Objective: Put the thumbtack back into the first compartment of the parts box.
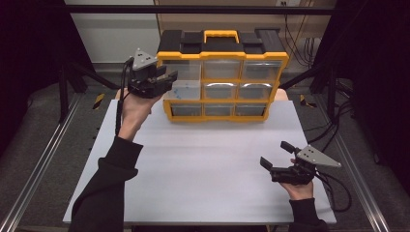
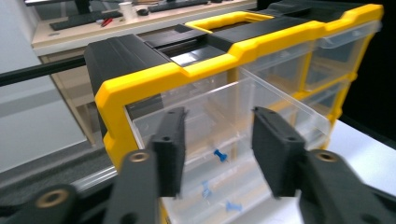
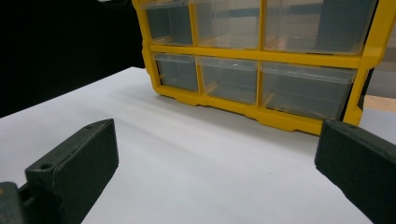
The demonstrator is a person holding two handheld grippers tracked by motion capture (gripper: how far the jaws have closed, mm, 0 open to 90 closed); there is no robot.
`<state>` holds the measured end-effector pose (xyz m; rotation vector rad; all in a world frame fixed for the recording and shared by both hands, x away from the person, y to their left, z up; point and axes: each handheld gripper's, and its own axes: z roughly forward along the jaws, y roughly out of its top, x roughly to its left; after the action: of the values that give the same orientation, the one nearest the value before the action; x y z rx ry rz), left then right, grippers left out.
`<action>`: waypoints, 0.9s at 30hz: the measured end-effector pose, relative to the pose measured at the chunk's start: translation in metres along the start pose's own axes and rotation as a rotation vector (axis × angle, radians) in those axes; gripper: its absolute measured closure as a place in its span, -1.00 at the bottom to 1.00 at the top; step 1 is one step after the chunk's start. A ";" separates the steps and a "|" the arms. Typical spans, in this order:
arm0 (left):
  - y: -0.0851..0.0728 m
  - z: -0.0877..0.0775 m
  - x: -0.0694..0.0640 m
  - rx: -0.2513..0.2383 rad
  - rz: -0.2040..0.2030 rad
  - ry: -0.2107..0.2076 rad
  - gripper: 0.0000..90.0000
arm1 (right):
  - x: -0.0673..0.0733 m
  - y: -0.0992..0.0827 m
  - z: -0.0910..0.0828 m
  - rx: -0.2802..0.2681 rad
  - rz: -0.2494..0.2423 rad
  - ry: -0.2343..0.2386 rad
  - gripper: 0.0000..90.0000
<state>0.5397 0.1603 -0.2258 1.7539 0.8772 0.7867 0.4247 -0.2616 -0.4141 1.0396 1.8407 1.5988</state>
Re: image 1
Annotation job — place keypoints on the white wall socket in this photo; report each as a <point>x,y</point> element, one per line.
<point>286,3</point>

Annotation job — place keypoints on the person's right hand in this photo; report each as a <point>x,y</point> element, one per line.
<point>299,191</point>

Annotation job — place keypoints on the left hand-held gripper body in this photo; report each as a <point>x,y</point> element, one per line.
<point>145,87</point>

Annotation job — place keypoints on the clear drawer with blue pieces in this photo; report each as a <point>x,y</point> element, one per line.
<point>190,92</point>

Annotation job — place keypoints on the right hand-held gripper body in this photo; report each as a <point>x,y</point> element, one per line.
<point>319,159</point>

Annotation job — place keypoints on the aluminium rail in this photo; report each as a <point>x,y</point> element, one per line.
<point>361,183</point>
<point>42,164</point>

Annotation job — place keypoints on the black metal stand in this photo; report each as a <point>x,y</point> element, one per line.
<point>332,93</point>
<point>64,90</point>

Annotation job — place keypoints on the set of clear plastic drawers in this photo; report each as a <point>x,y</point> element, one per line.
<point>222,68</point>

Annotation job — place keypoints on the yellow and black hazard tape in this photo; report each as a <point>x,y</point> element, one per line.
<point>99,101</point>
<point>304,101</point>

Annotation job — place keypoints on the black curtain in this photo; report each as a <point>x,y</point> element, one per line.
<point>29,64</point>
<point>377,64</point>

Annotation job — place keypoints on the person's left hand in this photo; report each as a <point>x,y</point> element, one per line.
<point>135,109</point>

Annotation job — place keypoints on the small blue pieces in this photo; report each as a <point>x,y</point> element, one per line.
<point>177,93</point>

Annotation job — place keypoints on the black horizontal bar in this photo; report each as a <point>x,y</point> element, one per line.
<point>193,9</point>

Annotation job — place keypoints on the yellow and black drawer cabinet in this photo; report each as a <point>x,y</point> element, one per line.
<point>180,42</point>

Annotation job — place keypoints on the white panel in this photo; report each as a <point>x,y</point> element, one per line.
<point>112,35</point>

